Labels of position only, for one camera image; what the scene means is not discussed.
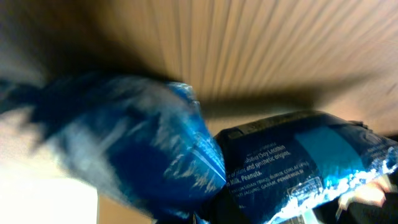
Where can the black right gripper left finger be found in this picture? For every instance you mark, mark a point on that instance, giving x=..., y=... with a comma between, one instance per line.
x=222, y=209

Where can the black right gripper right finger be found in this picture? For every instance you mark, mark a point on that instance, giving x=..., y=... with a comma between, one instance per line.
x=359, y=212

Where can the blue Oreo cookie pack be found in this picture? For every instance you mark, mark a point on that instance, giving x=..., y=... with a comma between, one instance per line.
x=144, y=143

